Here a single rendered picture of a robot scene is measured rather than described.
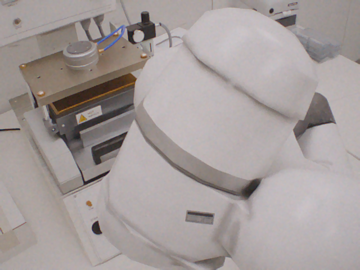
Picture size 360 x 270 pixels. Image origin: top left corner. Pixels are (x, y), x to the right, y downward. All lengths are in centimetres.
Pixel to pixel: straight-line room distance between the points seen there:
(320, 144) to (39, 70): 64
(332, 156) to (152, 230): 39
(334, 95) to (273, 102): 125
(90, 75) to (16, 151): 52
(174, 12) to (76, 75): 90
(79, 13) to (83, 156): 37
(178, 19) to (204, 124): 150
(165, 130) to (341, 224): 13
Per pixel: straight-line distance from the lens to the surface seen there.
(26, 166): 125
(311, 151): 62
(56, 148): 87
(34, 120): 98
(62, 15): 102
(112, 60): 92
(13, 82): 150
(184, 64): 26
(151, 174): 27
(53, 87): 86
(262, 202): 26
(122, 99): 91
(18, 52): 146
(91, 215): 90
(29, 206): 113
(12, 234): 98
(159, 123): 26
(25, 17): 100
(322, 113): 64
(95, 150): 83
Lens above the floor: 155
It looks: 40 degrees down
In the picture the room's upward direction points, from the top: 3 degrees counter-clockwise
